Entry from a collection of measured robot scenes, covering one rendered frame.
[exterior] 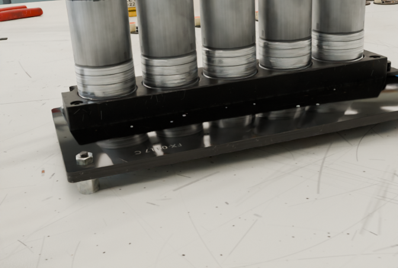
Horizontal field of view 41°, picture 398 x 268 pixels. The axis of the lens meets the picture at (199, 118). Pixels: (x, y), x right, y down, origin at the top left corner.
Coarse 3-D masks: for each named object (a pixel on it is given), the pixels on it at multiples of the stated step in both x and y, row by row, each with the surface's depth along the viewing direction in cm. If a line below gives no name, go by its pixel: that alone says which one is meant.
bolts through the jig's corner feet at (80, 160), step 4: (60, 108) 23; (84, 152) 18; (88, 152) 18; (76, 156) 18; (80, 156) 18; (84, 156) 18; (88, 156) 18; (76, 160) 18; (80, 160) 18; (84, 160) 18; (88, 160) 18; (92, 160) 18; (80, 164) 18; (84, 164) 18
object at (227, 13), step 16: (208, 0) 22; (224, 0) 22; (240, 0) 22; (208, 16) 22; (224, 16) 22; (240, 16) 22; (208, 32) 23; (224, 32) 22; (240, 32) 22; (208, 48) 23; (224, 48) 23; (240, 48) 23; (208, 64) 23; (224, 64) 23; (240, 64) 23
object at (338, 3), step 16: (320, 0) 24; (336, 0) 24; (352, 0) 24; (320, 16) 24; (336, 16) 24; (352, 16) 24; (320, 32) 25; (336, 32) 24; (352, 32) 24; (320, 48) 25; (336, 48) 24; (352, 48) 24
